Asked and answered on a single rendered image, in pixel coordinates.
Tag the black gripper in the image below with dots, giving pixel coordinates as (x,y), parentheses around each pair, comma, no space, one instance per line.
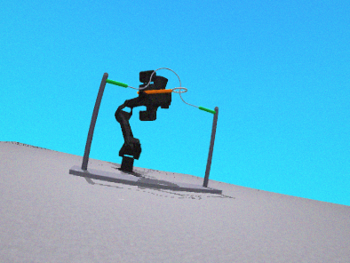
(147,99)

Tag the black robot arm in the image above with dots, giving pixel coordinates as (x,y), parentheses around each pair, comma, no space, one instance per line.
(132,146)

